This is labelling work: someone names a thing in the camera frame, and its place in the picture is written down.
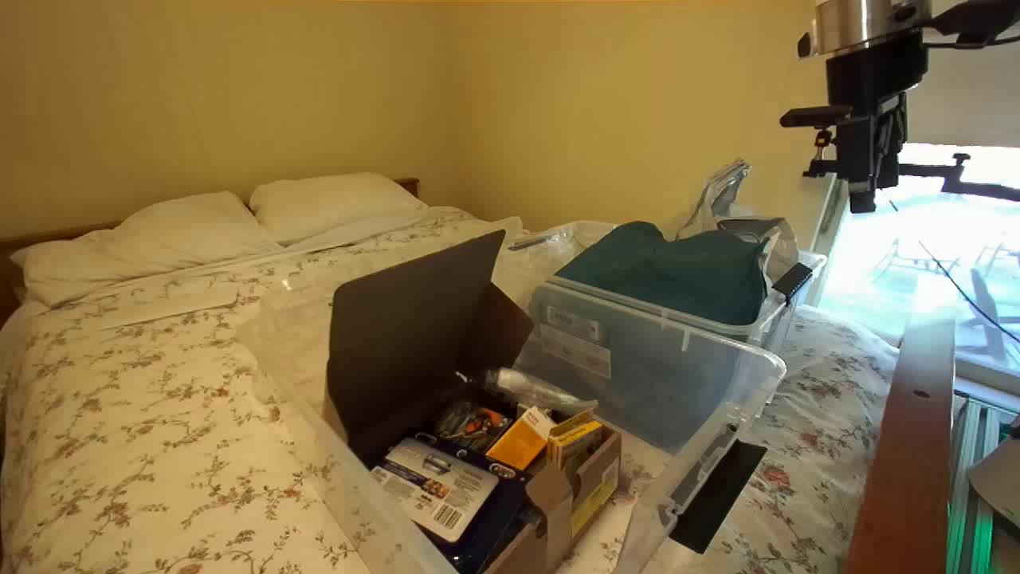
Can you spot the white pillow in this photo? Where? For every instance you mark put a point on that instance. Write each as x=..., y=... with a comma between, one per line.
x=330, y=206
x=137, y=243

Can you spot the white blue flat package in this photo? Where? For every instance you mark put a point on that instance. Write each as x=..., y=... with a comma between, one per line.
x=436, y=481

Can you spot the dark blue box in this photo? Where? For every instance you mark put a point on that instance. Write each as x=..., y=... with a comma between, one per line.
x=496, y=521

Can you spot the brown cardboard box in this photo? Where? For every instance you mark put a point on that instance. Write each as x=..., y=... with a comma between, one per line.
x=410, y=338

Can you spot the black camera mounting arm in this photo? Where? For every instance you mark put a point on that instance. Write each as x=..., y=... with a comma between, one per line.
x=993, y=191

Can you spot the wooden bed footboard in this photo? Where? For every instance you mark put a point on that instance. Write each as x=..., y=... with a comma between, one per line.
x=903, y=456

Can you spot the grey white plastic bag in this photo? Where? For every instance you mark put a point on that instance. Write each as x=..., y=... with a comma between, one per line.
x=759, y=241

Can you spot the silver aluminium stand frame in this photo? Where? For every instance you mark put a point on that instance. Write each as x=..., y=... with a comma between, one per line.
x=973, y=468

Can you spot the dark green cloth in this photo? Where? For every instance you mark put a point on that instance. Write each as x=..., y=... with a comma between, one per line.
x=670, y=273

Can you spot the small black box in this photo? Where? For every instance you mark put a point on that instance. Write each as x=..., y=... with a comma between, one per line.
x=467, y=426

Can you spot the small yellow box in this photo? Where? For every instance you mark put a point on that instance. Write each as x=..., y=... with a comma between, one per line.
x=579, y=433

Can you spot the floral white bedspread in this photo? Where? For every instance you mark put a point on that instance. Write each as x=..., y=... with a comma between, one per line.
x=137, y=426

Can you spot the small orange box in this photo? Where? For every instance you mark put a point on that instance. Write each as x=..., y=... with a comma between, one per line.
x=522, y=437

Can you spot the silver tube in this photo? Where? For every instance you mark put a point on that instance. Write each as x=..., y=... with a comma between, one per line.
x=529, y=389

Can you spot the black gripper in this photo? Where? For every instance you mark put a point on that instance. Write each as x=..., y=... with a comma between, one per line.
x=865, y=75

